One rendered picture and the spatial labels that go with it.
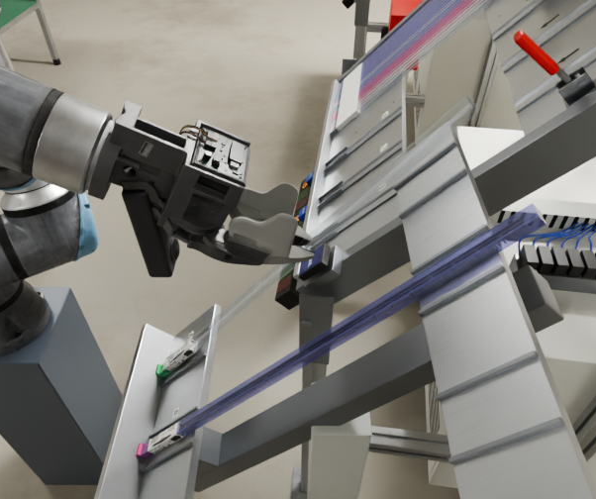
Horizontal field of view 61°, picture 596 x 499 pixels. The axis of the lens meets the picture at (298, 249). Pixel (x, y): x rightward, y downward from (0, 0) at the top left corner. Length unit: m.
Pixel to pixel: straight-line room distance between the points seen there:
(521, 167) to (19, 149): 0.51
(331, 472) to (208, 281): 1.26
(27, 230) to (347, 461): 0.62
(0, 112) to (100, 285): 1.46
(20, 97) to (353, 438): 0.42
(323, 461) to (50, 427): 0.76
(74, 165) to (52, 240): 0.50
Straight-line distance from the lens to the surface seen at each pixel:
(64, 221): 0.93
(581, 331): 0.99
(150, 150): 0.44
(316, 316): 0.76
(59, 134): 0.44
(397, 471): 1.44
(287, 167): 2.27
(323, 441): 0.54
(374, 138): 0.95
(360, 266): 0.74
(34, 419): 1.21
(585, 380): 0.99
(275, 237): 0.47
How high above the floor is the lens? 1.32
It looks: 45 degrees down
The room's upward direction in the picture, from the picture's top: straight up
